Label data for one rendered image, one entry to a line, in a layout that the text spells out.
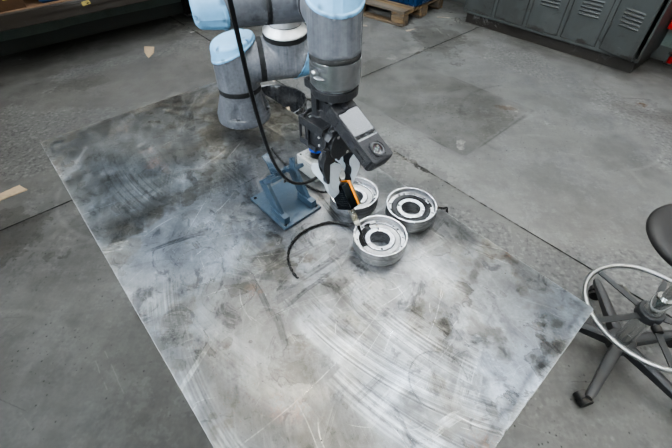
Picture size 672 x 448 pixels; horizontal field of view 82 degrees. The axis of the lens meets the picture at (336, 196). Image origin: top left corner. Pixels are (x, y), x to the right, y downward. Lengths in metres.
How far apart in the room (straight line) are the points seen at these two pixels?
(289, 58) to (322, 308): 0.64
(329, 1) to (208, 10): 0.18
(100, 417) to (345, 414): 1.15
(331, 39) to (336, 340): 0.46
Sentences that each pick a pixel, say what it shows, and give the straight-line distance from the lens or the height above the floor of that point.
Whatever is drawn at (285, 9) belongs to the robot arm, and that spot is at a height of 1.22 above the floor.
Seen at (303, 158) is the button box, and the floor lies 0.84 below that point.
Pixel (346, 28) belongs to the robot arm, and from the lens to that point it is 0.53.
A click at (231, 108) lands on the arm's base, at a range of 1.12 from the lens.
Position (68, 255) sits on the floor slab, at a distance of 2.16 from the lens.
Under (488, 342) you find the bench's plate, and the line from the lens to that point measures 0.72.
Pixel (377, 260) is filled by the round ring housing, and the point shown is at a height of 0.83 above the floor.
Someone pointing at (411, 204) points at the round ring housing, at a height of 0.82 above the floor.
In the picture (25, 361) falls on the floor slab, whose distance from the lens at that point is 1.91.
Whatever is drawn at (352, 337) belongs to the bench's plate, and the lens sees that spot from 0.68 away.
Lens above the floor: 1.41
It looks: 43 degrees down
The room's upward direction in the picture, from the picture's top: straight up
